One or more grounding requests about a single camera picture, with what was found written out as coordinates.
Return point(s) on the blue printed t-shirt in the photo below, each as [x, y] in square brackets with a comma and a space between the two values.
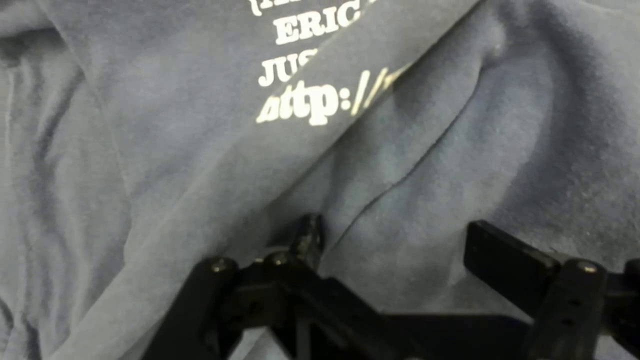
[167, 132]

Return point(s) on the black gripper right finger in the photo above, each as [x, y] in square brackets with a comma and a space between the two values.
[566, 300]

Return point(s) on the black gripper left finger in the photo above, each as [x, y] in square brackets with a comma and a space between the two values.
[280, 292]

